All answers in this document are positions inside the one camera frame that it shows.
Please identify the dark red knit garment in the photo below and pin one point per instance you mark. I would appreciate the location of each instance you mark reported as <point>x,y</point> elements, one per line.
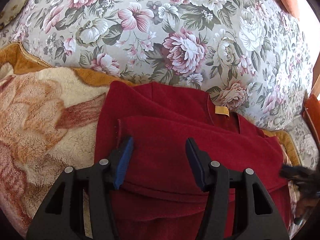
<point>159,198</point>

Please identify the orange cloth at bed edge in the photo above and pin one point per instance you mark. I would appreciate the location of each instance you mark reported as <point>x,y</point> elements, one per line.
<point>311,115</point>

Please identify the cream spotted pillow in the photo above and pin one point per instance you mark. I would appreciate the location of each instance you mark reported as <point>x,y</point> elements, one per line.
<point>12,5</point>

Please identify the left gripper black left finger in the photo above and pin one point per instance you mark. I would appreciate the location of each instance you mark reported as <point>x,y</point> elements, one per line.
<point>61,213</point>

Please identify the grey floral bedspread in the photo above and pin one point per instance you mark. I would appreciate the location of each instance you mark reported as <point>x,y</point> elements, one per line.
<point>251,56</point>

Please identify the person's right hand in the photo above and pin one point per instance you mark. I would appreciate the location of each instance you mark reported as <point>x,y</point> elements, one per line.
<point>305,204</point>

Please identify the cream and orange plush blanket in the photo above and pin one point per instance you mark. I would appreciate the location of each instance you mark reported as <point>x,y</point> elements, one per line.
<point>49,119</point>

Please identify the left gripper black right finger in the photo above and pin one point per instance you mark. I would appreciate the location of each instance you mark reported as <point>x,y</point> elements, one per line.
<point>255,214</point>

